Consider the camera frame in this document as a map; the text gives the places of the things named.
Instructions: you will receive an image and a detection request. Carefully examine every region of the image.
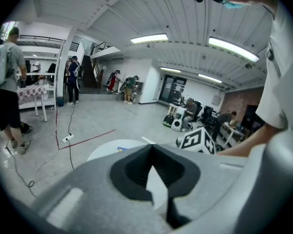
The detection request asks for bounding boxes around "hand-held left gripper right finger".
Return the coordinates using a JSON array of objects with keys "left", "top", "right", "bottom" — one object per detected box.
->
[{"left": 153, "top": 143, "right": 248, "bottom": 230}]

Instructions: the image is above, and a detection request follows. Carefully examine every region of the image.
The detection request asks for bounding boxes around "round white table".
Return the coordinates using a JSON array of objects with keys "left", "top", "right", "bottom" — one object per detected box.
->
[{"left": 86, "top": 138, "right": 169, "bottom": 215}]

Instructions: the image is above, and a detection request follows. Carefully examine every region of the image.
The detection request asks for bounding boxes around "white desk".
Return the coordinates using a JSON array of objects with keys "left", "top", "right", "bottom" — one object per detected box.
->
[{"left": 220, "top": 122, "right": 245, "bottom": 149}]

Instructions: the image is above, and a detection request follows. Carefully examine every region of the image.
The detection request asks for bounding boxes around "white cable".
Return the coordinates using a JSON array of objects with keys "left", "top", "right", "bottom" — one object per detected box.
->
[{"left": 33, "top": 141, "right": 64, "bottom": 183}]

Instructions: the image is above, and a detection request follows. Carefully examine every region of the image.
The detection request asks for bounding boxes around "red checkered cloth table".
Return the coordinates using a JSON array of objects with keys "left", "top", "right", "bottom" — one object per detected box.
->
[{"left": 16, "top": 85, "right": 48, "bottom": 123}]

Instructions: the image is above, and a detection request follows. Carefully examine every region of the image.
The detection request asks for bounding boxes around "white shelf frame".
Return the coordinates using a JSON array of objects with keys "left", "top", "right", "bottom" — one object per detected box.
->
[{"left": 16, "top": 39, "right": 65, "bottom": 110}]

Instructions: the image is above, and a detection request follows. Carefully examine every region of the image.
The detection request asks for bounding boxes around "person's right forearm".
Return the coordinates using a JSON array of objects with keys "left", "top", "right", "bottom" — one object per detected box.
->
[{"left": 216, "top": 124, "right": 270, "bottom": 157}]

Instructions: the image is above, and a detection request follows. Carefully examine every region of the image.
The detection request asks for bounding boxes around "black green backpack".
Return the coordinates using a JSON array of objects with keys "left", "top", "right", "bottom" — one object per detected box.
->
[{"left": 163, "top": 115, "right": 175, "bottom": 129}]

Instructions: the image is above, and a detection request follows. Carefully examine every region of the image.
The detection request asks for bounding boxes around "black double door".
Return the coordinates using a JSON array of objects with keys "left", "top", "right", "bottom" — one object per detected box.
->
[{"left": 159, "top": 74, "right": 188, "bottom": 104}]

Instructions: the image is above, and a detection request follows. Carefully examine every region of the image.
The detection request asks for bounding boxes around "black television screen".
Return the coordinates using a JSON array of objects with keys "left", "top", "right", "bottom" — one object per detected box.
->
[{"left": 241, "top": 104, "right": 266, "bottom": 132}]

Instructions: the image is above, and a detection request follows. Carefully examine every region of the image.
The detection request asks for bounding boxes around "blue face mask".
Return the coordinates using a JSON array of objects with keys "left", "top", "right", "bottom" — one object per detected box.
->
[{"left": 221, "top": 0, "right": 251, "bottom": 10}]

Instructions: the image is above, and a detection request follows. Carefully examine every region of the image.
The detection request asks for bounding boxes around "person's white T-shirt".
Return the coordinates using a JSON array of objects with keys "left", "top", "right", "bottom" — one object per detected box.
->
[{"left": 255, "top": 0, "right": 293, "bottom": 132}]

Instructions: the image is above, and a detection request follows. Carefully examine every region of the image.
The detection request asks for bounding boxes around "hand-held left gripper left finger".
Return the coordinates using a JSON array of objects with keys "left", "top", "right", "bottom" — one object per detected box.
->
[{"left": 31, "top": 144, "right": 174, "bottom": 232}]

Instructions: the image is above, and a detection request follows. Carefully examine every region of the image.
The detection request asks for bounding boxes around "dark staircase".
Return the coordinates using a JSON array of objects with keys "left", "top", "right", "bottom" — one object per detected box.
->
[{"left": 81, "top": 41, "right": 113, "bottom": 89}]

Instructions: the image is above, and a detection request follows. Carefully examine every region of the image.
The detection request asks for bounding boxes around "black office chair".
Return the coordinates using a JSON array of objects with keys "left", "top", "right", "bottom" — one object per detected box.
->
[{"left": 194, "top": 100, "right": 215, "bottom": 129}]

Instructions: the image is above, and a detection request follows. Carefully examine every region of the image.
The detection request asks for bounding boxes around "black cable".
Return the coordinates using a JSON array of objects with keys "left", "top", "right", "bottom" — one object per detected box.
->
[
  {"left": 67, "top": 141, "right": 75, "bottom": 171},
  {"left": 4, "top": 145, "right": 39, "bottom": 198},
  {"left": 67, "top": 102, "right": 77, "bottom": 135}
]

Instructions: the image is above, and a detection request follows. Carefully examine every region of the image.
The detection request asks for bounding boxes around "red floor tape line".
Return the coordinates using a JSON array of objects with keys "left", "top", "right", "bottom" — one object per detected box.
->
[{"left": 54, "top": 108, "right": 117, "bottom": 151}]

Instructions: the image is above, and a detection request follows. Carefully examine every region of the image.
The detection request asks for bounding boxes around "white power strip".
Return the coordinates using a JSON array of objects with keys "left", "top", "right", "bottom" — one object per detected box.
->
[{"left": 62, "top": 133, "right": 75, "bottom": 144}]

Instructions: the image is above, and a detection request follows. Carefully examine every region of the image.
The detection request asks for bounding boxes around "long ceiling light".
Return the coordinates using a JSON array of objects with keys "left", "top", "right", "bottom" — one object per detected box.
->
[
  {"left": 130, "top": 33, "right": 169, "bottom": 44},
  {"left": 198, "top": 73, "right": 223, "bottom": 84},
  {"left": 160, "top": 67, "right": 182, "bottom": 74},
  {"left": 208, "top": 36, "right": 260, "bottom": 63}
]

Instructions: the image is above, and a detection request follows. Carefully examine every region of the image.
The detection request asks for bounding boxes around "gray backpack strap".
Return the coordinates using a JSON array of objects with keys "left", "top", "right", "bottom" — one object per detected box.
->
[{"left": 266, "top": 42, "right": 282, "bottom": 79}]

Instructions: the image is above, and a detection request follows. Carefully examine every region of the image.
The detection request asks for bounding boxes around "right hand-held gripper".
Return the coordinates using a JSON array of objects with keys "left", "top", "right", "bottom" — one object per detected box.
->
[{"left": 141, "top": 127, "right": 217, "bottom": 155}]

